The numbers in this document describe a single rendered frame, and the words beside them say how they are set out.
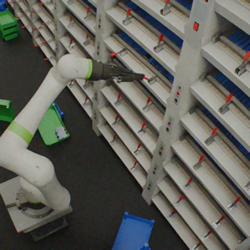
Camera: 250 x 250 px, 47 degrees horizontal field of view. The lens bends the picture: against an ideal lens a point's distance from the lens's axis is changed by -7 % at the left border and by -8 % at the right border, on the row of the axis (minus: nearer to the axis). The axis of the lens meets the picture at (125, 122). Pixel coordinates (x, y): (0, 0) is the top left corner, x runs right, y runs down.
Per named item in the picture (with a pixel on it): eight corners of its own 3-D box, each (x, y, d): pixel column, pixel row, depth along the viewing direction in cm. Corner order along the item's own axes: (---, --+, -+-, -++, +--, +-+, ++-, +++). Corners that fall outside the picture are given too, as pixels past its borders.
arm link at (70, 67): (61, 73, 120) (62, 48, 122) (51, 82, 130) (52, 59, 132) (93, 77, 127) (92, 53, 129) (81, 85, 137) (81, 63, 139)
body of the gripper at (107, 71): (94, 73, 140) (111, 75, 145) (99, 83, 134) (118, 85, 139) (99, 59, 136) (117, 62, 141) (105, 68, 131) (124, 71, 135)
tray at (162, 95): (168, 110, 149) (166, 99, 141) (105, 45, 181) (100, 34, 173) (198, 87, 152) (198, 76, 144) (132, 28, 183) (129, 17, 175)
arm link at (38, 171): (65, 216, 155) (40, 187, 108) (39, 202, 158) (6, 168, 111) (76, 196, 160) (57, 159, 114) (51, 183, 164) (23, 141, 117)
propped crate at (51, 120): (68, 139, 240) (70, 135, 233) (46, 148, 231) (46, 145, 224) (53, 107, 247) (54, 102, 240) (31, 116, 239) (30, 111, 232)
